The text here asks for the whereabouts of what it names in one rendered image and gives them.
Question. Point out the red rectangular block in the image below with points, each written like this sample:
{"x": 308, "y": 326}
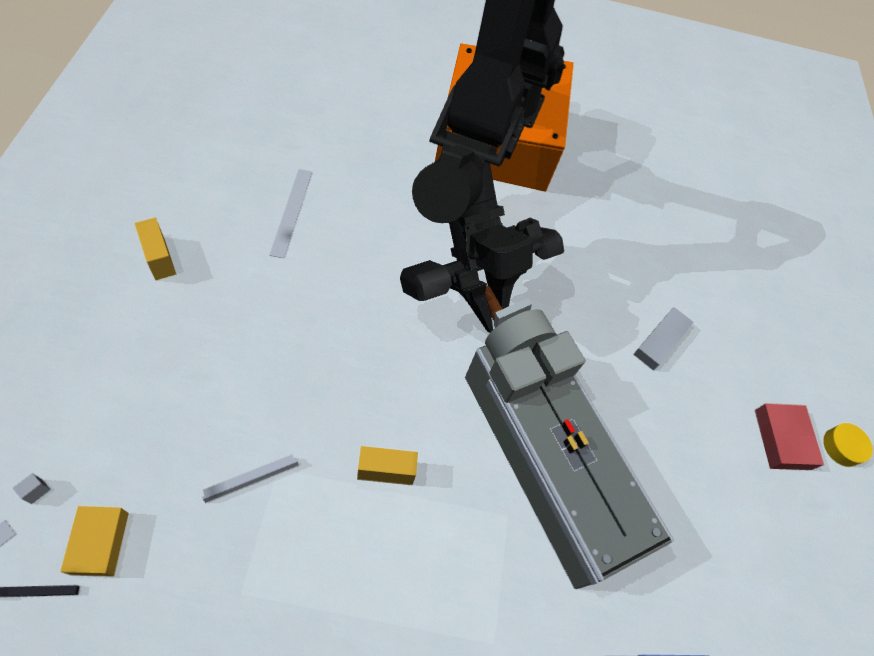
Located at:
{"x": 788, "y": 437}

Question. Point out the yellow rectangular block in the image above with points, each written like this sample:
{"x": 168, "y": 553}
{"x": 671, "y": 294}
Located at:
{"x": 387, "y": 465}
{"x": 155, "y": 248}
{"x": 94, "y": 542}

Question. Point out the yellow short cylinder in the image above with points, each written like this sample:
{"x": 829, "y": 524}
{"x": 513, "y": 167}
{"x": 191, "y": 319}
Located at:
{"x": 848, "y": 445}

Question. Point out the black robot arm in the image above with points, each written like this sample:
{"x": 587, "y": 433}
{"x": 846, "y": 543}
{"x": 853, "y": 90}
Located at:
{"x": 517, "y": 55}

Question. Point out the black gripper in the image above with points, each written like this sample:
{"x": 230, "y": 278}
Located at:
{"x": 429, "y": 279}

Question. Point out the black flat bar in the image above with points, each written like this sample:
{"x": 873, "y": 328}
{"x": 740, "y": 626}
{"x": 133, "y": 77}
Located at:
{"x": 27, "y": 591}

